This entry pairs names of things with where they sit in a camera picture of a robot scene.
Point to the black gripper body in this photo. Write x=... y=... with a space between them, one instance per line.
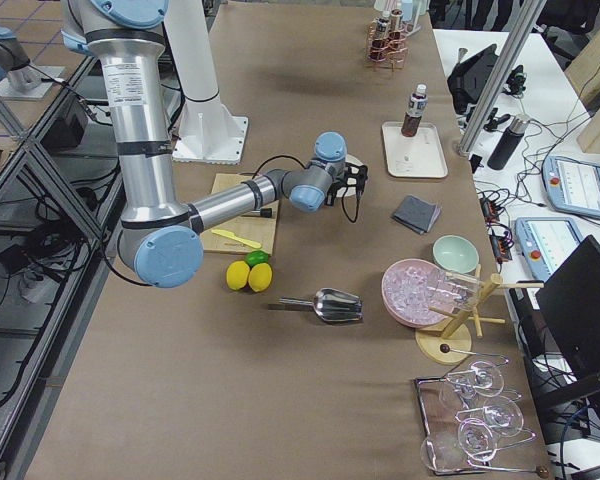
x=333 y=195

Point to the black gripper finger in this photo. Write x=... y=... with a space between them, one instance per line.
x=359 y=191

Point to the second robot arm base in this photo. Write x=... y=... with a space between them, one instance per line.
x=18 y=79

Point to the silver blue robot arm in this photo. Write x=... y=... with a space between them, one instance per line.
x=163 y=98

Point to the white rabbit serving tray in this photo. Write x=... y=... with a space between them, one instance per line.
x=420 y=156

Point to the dark tea bottle on tray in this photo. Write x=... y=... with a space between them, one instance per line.
x=415 y=109

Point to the mirror tray with glasses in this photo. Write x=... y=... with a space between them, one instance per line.
x=469 y=417

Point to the grey folded cloth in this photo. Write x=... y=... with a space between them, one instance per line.
x=416 y=214

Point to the steel muddler black tip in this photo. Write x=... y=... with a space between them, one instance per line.
x=259 y=213

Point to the bamboo cutting board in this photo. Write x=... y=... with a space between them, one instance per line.
x=256 y=229

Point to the pink bowl of ice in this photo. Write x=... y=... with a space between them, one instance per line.
x=418 y=293

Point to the mint green bowl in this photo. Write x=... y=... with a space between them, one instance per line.
x=455 y=253

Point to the steel ice scoop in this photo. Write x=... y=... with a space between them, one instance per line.
x=330 y=305

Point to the green lime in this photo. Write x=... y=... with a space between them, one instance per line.
x=256 y=257

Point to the lower yellow lemon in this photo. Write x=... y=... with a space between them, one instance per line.
x=260 y=277

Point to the yellow lemon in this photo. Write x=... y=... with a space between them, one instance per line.
x=260 y=277
x=237 y=275

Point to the yellow plastic knife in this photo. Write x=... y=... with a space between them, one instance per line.
x=232 y=236

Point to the black thermos bottle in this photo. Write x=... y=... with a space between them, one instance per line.
x=508 y=142

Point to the tea bottle in rack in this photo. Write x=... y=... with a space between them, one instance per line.
x=381 y=29

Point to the upper yellow lemon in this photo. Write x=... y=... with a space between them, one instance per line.
x=237 y=275

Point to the wooden glass drying tree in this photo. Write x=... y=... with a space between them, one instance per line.
x=449 y=341

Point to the lower teach pendant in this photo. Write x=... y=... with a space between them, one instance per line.
x=546 y=242

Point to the teach pendant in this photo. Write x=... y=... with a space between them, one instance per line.
x=546 y=242
x=572 y=186

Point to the upper teach pendant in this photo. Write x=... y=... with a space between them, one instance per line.
x=572 y=186

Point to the black monitor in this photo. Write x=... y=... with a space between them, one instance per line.
x=570 y=305

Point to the copper wire bottle rack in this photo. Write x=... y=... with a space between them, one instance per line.
x=391 y=53

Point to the aluminium camera post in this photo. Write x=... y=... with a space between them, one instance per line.
x=516 y=39

